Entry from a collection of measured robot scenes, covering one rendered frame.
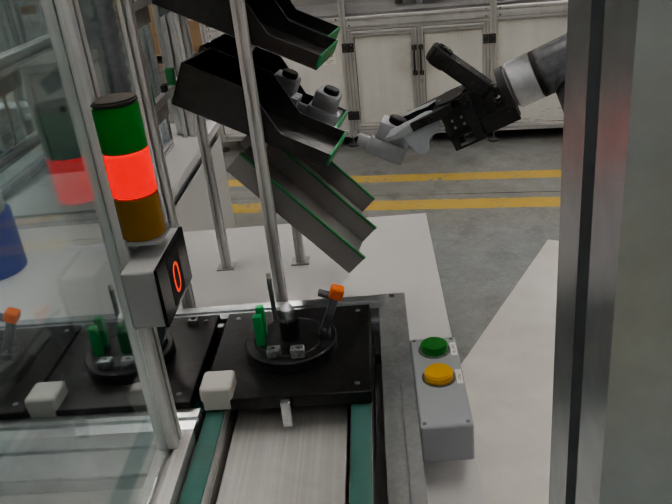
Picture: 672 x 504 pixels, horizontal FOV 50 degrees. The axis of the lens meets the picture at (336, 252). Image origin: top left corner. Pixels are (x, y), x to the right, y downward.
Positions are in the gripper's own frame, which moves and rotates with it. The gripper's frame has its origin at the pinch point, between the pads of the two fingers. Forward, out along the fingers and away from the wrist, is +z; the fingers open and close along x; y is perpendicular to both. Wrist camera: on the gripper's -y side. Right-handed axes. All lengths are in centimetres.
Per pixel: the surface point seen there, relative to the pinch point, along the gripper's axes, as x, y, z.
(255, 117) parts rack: -9.6, -13.2, 16.3
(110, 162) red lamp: -51, -21, 15
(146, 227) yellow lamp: -50, -13, 16
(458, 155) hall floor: 348, 113, 63
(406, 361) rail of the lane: -29.1, 26.1, 6.6
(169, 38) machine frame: 124, -35, 89
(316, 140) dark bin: 2.0, -3.4, 13.6
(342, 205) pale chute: 6.0, 10.5, 17.0
